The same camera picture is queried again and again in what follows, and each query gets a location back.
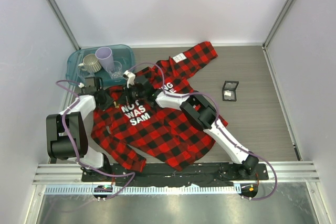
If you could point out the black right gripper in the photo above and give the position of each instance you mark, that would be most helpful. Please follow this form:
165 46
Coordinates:
127 94

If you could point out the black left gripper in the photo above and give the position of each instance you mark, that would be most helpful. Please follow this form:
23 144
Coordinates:
109 102

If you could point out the red black plaid shirt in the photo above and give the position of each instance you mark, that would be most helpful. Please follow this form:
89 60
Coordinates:
165 134

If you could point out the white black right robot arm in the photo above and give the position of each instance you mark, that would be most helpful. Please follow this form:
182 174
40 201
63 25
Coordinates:
199 112

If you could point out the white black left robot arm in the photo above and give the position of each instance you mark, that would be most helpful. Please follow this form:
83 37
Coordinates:
65 131

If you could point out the clear drinking glass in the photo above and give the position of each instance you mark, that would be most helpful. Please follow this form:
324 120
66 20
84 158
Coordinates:
115 71

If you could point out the teal plastic bin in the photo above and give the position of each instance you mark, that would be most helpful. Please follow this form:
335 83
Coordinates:
121 53

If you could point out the grey ribbed ceramic mug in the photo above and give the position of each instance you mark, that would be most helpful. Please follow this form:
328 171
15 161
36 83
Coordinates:
90 64

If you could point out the lilac plastic cup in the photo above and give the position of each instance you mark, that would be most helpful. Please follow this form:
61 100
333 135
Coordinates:
105 57

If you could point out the small black jewellery box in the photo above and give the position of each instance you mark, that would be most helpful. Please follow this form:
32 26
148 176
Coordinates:
229 91

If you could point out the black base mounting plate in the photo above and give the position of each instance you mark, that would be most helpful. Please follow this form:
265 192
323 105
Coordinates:
201 174

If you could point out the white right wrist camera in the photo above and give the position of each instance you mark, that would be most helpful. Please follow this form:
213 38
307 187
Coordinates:
130 78

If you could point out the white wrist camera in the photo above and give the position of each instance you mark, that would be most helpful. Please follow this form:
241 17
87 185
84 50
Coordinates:
81 85
130 78

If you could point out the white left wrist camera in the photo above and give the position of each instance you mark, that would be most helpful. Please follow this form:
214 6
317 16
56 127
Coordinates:
81 85

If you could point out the aluminium front frame rail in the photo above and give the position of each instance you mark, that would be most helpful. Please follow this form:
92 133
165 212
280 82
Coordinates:
287 172

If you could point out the white slotted cable duct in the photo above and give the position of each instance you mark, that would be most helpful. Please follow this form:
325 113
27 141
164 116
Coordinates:
108 190

